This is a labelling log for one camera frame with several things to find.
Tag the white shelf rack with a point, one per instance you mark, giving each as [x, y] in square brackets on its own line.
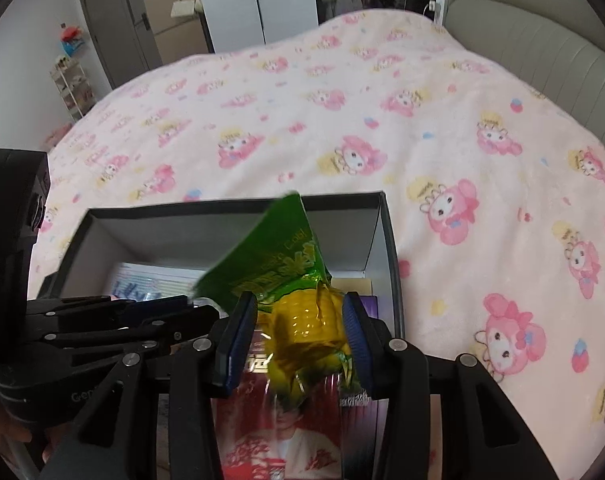
[72, 90]

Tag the pink plush toy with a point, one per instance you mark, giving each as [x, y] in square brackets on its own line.
[57, 135]

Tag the red photo card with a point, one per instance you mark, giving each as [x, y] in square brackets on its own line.
[282, 440]

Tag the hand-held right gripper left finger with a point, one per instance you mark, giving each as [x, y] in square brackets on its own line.
[237, 340]

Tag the pink printed blanket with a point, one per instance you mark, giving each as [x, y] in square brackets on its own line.
[332, 110]

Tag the red blue plush toy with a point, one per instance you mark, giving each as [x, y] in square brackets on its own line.
[72, 40]

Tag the dark grey cardboard box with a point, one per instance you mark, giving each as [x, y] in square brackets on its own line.
[182, 235]

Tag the grey green padded headboard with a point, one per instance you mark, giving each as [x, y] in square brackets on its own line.
[522, 35]

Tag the green yellow corn packet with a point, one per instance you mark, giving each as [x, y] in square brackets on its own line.
[302, 325]

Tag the brown cardboard carton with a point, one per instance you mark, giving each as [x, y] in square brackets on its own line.
[177, 40]

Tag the white wardrobe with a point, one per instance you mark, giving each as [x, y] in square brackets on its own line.
[257, 0]

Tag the white charger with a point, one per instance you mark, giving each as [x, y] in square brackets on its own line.
[438, 7]

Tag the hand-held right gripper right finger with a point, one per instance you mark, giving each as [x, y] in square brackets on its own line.
[355, 340]

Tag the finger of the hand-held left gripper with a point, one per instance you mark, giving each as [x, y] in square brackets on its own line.
[157, 306]
[182, 330]

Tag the grey door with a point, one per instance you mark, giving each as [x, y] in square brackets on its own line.
[112, 20]

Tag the white handbag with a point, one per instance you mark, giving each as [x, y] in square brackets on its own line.
[182, 9]

